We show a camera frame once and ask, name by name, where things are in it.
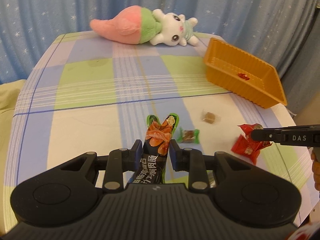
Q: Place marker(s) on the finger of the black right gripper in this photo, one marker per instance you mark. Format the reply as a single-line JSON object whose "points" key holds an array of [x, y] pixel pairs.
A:
{"points": [[306, 136]]}

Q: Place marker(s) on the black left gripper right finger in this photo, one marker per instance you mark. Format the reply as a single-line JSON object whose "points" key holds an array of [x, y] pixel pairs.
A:
{"points": [[195, 163]]}

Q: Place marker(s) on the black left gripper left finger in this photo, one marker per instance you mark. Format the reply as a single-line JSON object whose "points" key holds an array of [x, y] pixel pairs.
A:
{"points": [[116, 163]]}

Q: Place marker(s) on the green black sausage snack packet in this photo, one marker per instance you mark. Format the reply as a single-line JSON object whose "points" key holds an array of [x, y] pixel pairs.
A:
{"points": [[155, 150]]}

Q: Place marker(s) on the red snack packet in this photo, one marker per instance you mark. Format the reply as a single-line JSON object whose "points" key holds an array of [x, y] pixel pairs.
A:
{"points": [[246, 146]]}

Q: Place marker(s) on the person's right hand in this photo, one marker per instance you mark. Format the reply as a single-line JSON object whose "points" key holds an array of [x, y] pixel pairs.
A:
{"points": [[315, 170]]}

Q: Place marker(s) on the green wrapped candy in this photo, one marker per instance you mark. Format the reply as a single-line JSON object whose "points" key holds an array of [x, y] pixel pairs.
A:
{"points": [[188, 136]]}

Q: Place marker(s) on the clear wrapped brown candy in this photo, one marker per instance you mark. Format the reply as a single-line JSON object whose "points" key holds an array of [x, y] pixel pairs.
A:
{"points": [[210, 117]]}

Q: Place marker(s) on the checked pastel tablecloth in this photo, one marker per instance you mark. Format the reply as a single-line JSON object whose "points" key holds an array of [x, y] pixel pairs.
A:
{"points": [[90, 94]]}

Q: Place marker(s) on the small red candy in tray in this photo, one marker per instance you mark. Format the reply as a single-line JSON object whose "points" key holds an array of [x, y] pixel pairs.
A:
{"points": [[243, 76]]}

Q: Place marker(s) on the orange plastic tray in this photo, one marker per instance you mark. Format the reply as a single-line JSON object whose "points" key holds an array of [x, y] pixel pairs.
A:
{"points": [[223, 63]]}

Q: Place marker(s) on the blue star curtain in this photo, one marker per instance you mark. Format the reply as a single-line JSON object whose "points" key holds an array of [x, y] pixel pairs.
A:
{"points": [[284, 33]]}

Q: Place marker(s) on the white rabbit carrot plush toy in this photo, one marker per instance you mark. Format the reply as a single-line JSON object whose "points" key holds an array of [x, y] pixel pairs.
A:
{"points": [[138, 25]]}

